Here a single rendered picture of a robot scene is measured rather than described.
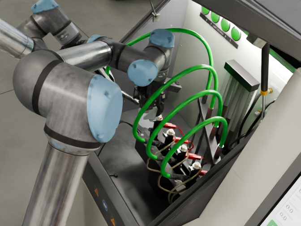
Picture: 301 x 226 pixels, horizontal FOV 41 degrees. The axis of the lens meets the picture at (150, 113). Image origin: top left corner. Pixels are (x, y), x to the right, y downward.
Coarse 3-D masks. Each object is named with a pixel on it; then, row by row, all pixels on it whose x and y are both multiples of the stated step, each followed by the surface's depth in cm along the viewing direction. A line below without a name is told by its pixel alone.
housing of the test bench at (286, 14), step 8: (256, 0) 131; (264, 0) 132; (272, 0) 133; (280, 0) 133; (288, 0) 134; (296, 0) 135; (264, 8) 129; (272, 8) 129; (280, 8) 129; (288, 8) 130; (296, 8) 131; (280, 16) 125; (288, 16) 126; (296, 16) 127; (288, 24) 123; (296, 24) 123
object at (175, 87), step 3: (168, 78) 134; (165, 81) 130; (162, 84) 128; (171, 84) 131; (174, 84) 133; (177, 84) 135; (159, 87) 129; (168, 87) 131; (171, 87) 132; (174, 87) 133; (177, 87) 134; (180, 87) 135; (168, 90) 132; (171, 90) 133; (174, 90) 134; (177, 90) 135
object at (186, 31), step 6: (174, 30) 127; (180, 30) 127; (186, 30) 128; (144, 36) 127; (198, 36) 130; (132, 42) 128; (204, 42) 131; (210, 48) 134; (210, 54) 135; (210, 60) 137; (108, 66) 133; (108, 72) 135; (210, 72) 141; (210, 78) 143; (210, 84) 145
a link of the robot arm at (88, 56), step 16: (80, 48) 97; (96, 48) 103; (112, 48) 111; (32, 64) 75; (48, 64) 94; (80, 64) 93; (96, 64) 102; (112, 64) 113; (16, 80) 76; (32, 80) 73; (32, 96) 85
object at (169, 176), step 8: (208, 120) 114; (216, 120) 115; (224, 120) 118; (200, 128) 113; (224, 128) 122; (184, 136) 113; (224, 136) 125; (176, 144) 114; (168, 152) 115; (216, 152) 130; (168, 160) 116; (160, 168) 119; (168, 176) 123; (176, 176) 126; (184, 176) 129
